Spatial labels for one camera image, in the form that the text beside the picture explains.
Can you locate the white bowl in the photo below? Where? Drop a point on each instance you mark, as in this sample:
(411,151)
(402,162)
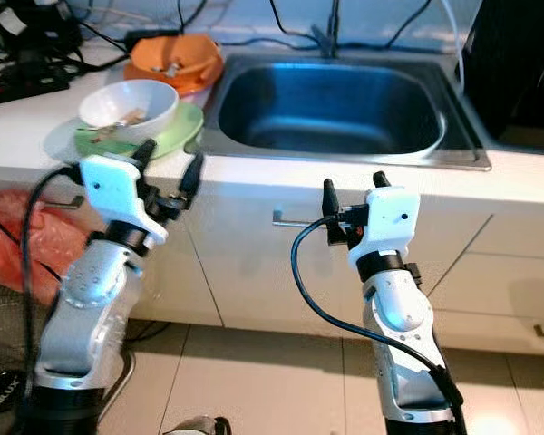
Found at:
(109,98)

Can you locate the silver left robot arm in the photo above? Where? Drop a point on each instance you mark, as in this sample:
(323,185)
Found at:
(91,290)

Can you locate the white kitchen cabinet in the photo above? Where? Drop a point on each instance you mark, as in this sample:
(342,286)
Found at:
(236,272)

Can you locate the green plate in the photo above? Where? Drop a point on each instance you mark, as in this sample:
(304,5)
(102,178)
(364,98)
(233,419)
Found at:
(186,122)

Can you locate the stainless steel sink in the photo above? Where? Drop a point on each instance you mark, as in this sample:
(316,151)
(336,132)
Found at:
(326,109)

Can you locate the orange plastic bowl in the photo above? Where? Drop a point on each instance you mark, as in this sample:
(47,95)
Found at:
(159,54)

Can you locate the small black power adapter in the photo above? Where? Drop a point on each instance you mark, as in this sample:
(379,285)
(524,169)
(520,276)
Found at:
(152,39)

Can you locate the black power strip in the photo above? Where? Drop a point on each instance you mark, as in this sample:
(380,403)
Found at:
(27,86)

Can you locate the grey metal faucet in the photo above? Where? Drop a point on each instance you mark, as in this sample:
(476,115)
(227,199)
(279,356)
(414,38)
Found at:
(328,41)

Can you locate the red plastic bag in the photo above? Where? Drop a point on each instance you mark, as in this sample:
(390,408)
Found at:
(9,245)

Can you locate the black electronic device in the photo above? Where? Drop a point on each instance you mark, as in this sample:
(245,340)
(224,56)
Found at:
(36,32)

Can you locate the black appliance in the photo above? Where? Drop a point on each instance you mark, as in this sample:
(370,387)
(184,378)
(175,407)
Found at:
(517,63)

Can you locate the black floor fan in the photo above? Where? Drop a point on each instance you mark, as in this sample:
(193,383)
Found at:
(0,362)

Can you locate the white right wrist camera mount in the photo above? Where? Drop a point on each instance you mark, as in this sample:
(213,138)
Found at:
(390,222)

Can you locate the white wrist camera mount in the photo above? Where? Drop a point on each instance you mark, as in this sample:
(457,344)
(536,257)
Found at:
(390,222)
(113,190)

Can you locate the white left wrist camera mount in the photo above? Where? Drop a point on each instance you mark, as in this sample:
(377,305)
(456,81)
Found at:
(113,190)

